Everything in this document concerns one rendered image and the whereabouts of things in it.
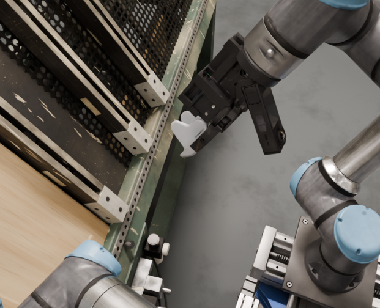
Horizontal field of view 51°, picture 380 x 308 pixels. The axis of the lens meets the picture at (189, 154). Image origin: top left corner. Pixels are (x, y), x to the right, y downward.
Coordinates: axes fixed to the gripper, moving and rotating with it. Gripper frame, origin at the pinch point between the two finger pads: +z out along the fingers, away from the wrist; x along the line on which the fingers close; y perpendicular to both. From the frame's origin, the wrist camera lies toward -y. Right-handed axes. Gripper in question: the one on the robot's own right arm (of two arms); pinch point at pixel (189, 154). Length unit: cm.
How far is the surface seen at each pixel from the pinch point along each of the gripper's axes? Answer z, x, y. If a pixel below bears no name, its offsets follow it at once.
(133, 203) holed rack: 63, -38, -1
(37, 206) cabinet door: 56, -9, 18
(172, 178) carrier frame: 111, -112, -9
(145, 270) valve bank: 74, -30, -19
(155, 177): 63, -54, 0
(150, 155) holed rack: 58, -56, 7
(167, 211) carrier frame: 114, -94, -18
